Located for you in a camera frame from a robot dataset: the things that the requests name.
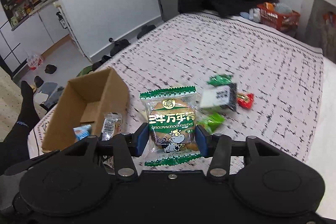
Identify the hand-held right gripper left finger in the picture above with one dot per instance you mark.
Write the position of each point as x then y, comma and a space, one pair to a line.
141, 140

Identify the black and white printed blanket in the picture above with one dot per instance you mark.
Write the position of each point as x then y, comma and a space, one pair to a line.
210, 50

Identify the red and white plastic bag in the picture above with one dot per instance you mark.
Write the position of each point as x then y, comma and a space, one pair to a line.
35, 61

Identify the person's left leg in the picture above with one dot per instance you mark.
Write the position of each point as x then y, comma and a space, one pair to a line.
26, 113

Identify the blue snack packet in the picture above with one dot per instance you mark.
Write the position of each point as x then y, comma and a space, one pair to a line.
82, 132

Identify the dark green white snack packet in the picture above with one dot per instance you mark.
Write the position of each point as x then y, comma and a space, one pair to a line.
218, 98

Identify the red snack packet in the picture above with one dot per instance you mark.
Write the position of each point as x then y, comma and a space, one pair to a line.
246, 100

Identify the green cake packet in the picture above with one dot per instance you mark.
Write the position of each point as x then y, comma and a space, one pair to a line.
170, 113

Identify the black shoe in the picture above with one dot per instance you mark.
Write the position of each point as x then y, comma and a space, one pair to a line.
119, 46
101, 62

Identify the clear snack packet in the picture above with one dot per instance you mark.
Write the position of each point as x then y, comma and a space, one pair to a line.
111, 125

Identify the brown cardboard box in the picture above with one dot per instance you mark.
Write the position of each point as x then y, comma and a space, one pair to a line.
113, 92

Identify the red plastic basket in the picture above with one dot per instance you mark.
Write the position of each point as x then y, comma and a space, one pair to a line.
278, 18

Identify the dark desk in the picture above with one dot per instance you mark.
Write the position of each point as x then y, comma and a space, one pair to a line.
319, 16

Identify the green cartoon floor mat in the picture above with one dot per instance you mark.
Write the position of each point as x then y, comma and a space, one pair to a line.
85, 71

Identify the kitchen counter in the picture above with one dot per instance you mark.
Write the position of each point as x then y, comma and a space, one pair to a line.
39, 7

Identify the light green snack packet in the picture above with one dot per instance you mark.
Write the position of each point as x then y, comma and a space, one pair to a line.
211, 122

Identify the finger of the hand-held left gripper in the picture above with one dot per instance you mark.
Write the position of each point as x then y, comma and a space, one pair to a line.
29, 162

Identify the black slipper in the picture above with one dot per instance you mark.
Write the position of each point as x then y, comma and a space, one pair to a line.
145, 31

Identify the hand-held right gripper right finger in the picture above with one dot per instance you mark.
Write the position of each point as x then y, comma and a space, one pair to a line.
202, 141

